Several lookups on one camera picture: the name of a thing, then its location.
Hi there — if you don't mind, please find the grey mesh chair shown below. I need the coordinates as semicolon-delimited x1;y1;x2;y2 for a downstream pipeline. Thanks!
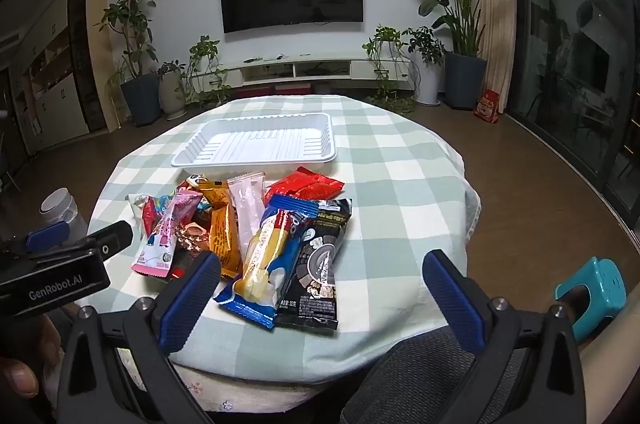
340;331;532;424

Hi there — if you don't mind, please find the floral white table cover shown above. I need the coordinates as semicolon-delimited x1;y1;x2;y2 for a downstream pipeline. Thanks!
172;364;326;417

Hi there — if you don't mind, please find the red bag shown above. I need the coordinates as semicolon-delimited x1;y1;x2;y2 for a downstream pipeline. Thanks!
474;89;501;124

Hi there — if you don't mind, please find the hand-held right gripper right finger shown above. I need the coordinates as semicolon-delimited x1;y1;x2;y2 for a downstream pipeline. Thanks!
422;249;586;424

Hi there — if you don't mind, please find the leafy tree in dark pot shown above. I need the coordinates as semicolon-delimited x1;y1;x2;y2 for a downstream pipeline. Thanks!
95;0;163;127

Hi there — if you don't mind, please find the pink cartoon snack packet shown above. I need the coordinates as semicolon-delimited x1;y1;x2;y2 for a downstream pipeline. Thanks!
131;191;203;279

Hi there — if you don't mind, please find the white cap water bottle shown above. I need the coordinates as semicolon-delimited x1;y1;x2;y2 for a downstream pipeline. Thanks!
40;187;89;246

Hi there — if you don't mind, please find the orange snack packet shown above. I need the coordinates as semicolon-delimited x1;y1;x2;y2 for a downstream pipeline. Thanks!
200;187;244;280

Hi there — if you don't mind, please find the small plant in grey pot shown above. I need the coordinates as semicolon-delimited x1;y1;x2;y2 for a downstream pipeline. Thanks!
158;61;188;120

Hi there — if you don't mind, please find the black cookie packet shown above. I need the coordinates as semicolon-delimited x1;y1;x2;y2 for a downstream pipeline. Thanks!
274;198;353;331

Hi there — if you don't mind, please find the white plastic tray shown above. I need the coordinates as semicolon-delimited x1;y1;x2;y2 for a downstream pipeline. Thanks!
171;112;337;168

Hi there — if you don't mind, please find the clear yellow wafer packet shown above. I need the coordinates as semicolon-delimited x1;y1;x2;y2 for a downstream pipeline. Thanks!
234;224;292;310

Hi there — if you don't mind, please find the green white checked tablecloth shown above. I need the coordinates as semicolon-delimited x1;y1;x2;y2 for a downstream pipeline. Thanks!
87;94;483;387

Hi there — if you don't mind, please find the beige curtain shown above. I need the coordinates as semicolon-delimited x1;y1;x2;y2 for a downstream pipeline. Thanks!
475;0;519;115

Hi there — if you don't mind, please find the tall broadleaf plant in dark pot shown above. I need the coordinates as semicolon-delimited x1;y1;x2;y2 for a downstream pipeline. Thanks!
395;0;514;111

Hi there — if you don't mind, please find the teal plastic stool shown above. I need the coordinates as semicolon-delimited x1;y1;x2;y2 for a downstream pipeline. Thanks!
554;257;628;343

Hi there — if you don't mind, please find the small plant in white pot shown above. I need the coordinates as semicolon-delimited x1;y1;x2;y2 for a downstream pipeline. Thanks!
401;26;447;107

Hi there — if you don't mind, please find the white television cabinet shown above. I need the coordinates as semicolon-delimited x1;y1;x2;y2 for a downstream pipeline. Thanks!
220;56;416;94

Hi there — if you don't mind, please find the light blue snack packet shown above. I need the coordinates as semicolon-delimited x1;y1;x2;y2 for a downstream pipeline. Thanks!
150;194;177;219

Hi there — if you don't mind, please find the pale pink long snack packet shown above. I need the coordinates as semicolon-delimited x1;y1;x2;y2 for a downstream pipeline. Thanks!
227;174;268;266

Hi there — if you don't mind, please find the blue cookie packet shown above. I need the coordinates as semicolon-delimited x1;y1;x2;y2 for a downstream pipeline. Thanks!
214;193;321;330

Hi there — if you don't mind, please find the person's left hand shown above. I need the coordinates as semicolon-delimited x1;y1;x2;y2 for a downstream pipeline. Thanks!
0;314;65;400

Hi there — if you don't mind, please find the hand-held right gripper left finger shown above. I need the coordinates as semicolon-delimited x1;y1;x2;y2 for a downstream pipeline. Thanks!
56;251;222;424

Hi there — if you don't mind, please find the brown dotted chocolate packet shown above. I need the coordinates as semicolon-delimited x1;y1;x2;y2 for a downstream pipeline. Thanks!
172;209;214;255

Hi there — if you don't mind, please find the trailing vine plant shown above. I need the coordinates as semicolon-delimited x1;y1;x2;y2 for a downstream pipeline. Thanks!
181;35;234;108
362;24;417;114

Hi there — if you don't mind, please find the sliding glass door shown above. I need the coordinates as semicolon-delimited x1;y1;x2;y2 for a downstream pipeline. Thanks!
509;0;640;250

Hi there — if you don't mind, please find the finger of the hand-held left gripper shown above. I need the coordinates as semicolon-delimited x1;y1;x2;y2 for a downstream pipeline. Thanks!
87;220;135;261
26;221;72;253

